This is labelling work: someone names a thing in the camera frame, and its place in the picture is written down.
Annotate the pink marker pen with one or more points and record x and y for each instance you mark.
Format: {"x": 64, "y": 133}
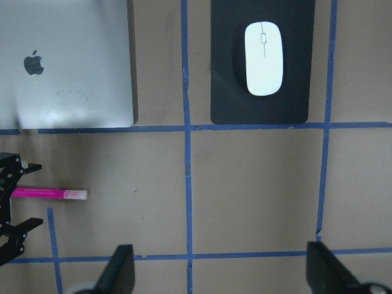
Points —
{"x": 63, "y": 194}

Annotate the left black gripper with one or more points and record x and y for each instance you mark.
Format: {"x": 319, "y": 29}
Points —
{"x": 11, "y": 171}

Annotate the black mousepad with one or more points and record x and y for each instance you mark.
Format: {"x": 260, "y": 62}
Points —
{"x": 231, "y": 102}

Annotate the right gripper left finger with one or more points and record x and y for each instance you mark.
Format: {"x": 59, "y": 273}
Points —
{"x": 119, "y": 274}

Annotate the silver laptop notebook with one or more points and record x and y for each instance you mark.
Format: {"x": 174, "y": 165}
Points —
{"x": 65, "y": 65}

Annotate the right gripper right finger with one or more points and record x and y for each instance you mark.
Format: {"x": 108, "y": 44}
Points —
{"x": 326, "y": 274}

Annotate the white computer mouse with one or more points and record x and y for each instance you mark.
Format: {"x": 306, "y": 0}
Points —
{"x": 264, "y": 58}

